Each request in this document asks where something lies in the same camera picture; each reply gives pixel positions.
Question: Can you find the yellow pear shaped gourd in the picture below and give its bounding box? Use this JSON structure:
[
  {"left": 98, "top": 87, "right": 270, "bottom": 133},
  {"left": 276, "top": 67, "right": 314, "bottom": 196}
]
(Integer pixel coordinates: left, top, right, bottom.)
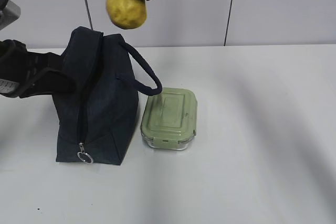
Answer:
[{"left": 106, "top": 0, "right": 147, "bottom": 30}]

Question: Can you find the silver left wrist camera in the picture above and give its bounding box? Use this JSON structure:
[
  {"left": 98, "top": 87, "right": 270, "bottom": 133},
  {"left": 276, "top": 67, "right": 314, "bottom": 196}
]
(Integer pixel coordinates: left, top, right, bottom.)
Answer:
[{"left": 0, "top": 0, "right": 21, "bottom": 30}]

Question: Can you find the silver zipper pull ring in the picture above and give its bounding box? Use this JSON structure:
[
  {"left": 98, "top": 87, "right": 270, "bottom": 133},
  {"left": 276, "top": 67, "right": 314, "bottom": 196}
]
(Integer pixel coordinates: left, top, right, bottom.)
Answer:
[{"left": 77, "top": 142, "right": 95, "bottom": 165}]

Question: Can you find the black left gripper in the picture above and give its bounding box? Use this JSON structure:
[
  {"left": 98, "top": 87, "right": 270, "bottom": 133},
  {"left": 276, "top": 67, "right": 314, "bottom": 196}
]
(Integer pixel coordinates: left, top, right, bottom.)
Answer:
[{"left": 1, "top": 39, "right": 76, "bottom": 98}]

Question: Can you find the dark blue fabric lunch bag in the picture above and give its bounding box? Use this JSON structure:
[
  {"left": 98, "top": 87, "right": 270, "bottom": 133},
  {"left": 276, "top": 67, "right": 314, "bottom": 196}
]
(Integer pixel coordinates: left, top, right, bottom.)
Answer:
[{"left": 52, "top": 27, "right": 163, "bottom": 165}]

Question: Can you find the green lid glass food container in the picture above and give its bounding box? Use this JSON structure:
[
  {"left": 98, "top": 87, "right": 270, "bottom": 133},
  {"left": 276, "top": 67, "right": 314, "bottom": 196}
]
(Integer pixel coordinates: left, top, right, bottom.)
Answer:
[{"left": 140, "top": 88, "right": 197, "bottom": 151}]

